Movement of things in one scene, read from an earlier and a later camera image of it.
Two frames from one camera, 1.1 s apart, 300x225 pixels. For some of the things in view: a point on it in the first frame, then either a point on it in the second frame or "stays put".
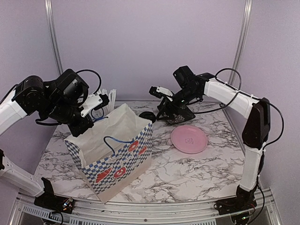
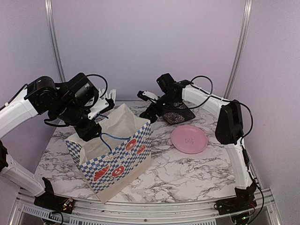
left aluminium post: x=51 y=28 stays put
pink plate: x=189 y=139 stays put
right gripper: x=163 y=109 → x=150 y=110
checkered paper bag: x=112 y=151 stays put
